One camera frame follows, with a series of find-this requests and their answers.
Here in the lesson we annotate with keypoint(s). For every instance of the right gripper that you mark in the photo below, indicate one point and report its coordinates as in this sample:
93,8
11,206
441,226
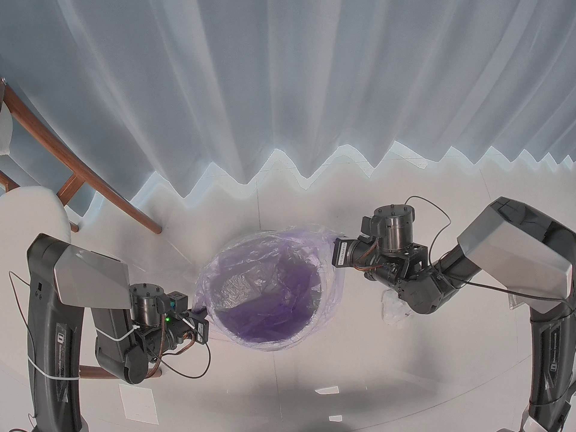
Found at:
362,257

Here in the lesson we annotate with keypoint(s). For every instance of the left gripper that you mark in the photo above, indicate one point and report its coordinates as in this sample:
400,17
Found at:
200,331

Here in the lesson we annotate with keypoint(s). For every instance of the clear plastic wrapper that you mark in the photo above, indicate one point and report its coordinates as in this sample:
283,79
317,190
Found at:
393,311

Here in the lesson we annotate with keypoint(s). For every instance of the purple plastic bag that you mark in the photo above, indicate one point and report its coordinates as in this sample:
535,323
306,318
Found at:
270,313

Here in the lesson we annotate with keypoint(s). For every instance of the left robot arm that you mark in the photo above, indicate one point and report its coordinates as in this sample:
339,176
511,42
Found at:
81,277

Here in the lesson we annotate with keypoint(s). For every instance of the white trash bin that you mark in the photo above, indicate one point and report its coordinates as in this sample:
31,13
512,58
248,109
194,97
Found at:
325,288

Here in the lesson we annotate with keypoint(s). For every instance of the wooden chair with white cushions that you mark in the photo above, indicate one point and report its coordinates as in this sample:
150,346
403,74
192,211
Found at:
31,214

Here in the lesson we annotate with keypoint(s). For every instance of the white curtain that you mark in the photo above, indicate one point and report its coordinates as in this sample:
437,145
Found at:
288,61

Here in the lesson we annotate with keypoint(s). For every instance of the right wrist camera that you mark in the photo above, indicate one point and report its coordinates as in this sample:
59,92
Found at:
369,227

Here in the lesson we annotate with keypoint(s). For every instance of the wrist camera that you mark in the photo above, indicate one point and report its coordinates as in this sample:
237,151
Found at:
177,303
369,227

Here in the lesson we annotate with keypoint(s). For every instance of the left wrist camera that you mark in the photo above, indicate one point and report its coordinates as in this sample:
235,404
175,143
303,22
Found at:
177,303

